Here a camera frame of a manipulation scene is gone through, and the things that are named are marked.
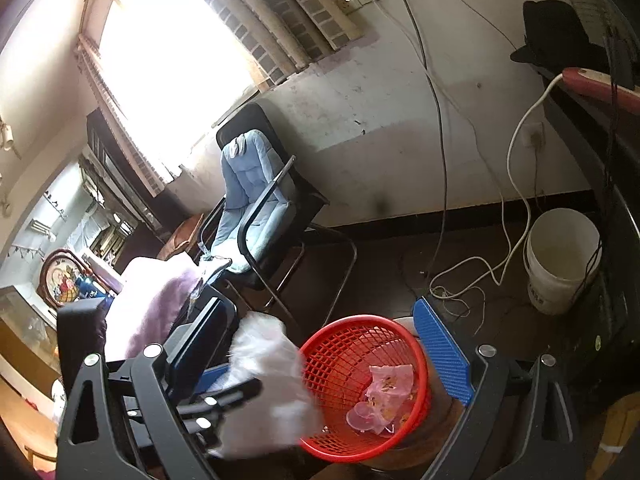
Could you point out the white plastic bucket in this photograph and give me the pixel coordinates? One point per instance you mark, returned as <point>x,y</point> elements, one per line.
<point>561,255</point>

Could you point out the purple tablecloth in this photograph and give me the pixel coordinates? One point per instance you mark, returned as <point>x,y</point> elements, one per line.
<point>144,311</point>

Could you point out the black hat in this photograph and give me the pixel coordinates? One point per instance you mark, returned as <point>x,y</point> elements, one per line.
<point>555,39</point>

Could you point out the light blue chair cushion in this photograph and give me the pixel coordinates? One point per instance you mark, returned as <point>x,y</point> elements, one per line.
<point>249,163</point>

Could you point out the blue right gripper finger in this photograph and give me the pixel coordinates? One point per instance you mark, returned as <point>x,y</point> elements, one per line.
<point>451,365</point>

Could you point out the round decorative plate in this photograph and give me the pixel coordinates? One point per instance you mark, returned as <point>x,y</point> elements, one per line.
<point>64,278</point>

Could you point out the red power strip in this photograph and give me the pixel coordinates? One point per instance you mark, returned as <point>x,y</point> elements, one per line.
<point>599,86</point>

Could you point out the white tissue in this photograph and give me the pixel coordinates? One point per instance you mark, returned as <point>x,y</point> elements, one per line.
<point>285,411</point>

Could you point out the red mesh trash basket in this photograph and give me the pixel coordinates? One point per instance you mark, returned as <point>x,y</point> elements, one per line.
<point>369,377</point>

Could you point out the pink candy wrapper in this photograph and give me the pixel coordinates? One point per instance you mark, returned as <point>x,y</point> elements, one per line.
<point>390,396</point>

